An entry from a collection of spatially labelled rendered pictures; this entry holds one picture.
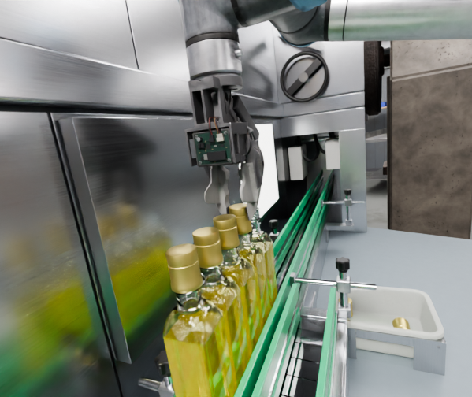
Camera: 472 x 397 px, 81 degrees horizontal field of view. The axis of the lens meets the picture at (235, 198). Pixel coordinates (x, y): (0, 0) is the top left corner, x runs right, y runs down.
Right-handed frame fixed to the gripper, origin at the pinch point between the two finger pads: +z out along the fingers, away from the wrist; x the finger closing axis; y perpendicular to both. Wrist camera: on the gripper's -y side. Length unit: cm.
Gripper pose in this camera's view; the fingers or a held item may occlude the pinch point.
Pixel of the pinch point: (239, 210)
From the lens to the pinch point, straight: 46.1
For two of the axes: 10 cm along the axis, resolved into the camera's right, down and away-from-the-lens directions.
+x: 9.1, -0.2, -4.0
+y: -3.9, 2.5, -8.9
